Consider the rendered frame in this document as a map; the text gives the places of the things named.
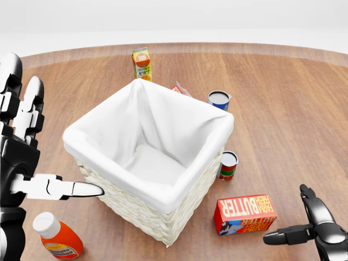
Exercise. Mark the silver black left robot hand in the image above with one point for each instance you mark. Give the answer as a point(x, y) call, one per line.
point(19, 157)

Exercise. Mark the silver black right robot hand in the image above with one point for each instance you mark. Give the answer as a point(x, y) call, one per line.
point(324, 231)

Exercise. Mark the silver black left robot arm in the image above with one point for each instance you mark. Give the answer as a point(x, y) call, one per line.
point(11, 233)

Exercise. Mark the red butter box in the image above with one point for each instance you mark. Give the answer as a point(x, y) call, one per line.
point(244, 214)

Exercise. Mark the white wicker basket with liner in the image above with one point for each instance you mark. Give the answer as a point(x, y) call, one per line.
point(152, 152)

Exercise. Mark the red ketchup bottle white cap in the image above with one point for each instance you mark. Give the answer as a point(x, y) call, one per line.
point(59, 239)

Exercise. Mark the red green labelled tin can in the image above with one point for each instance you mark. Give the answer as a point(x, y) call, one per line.
point(227, 167)

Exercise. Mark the orange juice carton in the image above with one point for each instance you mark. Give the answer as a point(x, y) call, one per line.
point(142, 65)

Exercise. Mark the blue labelled tin can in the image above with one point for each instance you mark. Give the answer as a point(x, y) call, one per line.
point(218, 101)

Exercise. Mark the red white carton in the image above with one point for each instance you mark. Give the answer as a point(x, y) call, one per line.
point(181, 90)

